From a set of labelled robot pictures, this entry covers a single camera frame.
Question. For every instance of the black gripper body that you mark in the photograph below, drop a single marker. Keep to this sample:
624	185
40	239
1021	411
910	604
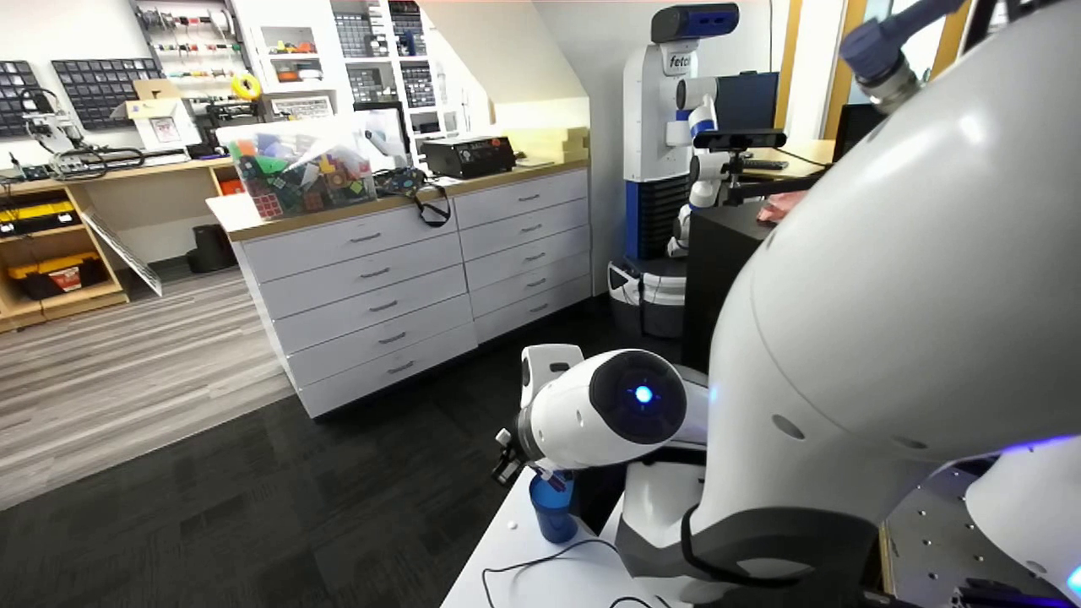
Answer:
516	456

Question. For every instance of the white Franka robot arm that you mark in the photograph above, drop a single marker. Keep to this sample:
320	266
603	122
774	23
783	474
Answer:
901	282

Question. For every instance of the blue plastic cup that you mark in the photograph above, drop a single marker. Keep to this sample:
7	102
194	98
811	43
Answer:
553	512

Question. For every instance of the stacked white baskets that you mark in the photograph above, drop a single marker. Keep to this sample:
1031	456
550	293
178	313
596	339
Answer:
648	295

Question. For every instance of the white drawer cabinet wooden top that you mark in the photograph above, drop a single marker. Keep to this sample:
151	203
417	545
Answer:
374	306

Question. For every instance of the blue white tall robot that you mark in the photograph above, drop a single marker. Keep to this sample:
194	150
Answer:
648	215

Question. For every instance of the black cabinet white doors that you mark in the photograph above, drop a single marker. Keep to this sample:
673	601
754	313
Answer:
720	257

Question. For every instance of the black box device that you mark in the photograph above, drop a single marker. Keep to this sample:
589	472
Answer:
469	156

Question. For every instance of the small white robot figure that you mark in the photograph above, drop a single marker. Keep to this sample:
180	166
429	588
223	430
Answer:
706	181

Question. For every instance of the clear bag colourful items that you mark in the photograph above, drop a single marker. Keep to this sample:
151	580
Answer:
298	174

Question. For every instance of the black bin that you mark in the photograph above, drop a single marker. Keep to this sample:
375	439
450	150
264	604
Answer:
211	247

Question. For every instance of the black sensor bar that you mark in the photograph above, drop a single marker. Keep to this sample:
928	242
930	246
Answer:
743	139

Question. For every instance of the white display shelf unit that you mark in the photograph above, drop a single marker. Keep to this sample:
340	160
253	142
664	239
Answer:
390	68

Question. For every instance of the dark blue screen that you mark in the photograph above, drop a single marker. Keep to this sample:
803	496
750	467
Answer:
743	102

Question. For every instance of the metal breadboard table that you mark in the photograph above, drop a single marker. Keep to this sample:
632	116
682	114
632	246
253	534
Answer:
942	542

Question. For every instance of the wooden workbench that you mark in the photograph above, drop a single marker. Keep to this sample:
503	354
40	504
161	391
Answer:
147	206

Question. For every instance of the leaning white board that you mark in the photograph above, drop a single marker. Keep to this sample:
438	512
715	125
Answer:
119	256

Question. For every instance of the yellow round object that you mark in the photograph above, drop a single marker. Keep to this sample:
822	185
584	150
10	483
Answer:
244	89

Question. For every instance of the black monitor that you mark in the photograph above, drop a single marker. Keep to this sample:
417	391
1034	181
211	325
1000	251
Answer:
856	129

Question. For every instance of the white framed picture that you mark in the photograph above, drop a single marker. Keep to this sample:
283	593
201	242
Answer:
162	122

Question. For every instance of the wooden open shelf unit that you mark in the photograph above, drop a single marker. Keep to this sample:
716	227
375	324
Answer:
44	242

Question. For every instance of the small parts drawer rack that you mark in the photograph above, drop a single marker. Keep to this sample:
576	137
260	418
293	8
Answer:
189	44

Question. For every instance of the black pegboard panel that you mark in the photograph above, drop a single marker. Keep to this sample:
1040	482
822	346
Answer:
19	96
102	89

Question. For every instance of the white wall shelf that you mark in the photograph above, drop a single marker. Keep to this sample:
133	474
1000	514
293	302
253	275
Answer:
287	63

